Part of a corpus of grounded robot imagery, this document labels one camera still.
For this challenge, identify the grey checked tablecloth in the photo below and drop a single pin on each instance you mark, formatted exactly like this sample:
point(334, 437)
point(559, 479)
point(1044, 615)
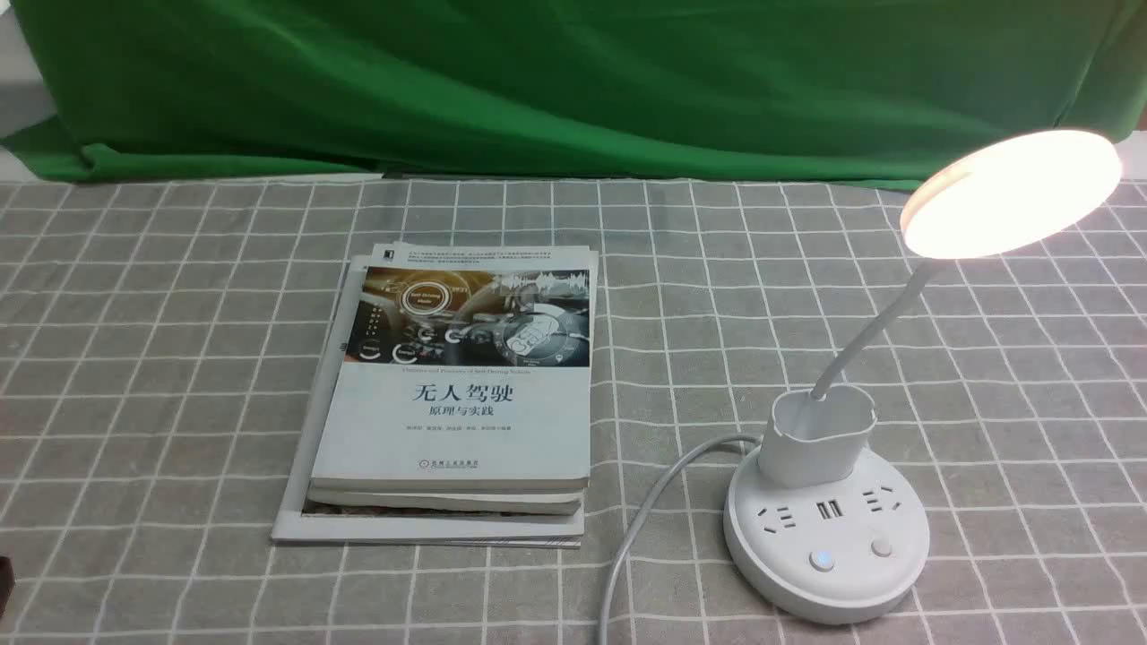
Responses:
point(159, 345)

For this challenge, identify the white desk lamp with sockets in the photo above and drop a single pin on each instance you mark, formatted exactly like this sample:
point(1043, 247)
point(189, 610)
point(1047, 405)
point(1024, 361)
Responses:
point(815, 521)

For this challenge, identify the top book autonomous driving cover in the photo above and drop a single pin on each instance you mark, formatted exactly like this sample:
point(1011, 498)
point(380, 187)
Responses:
point(457, 421)

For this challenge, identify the dark object at left edge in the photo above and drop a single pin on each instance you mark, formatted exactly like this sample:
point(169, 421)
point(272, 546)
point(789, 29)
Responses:
point(7, 582)

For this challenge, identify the bottom large white book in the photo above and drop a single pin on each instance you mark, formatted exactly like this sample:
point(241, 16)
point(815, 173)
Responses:
point(299, 521)

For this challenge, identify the green backdrop cloth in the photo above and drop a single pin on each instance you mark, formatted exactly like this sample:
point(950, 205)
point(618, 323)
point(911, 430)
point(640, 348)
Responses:
point(877, 93)

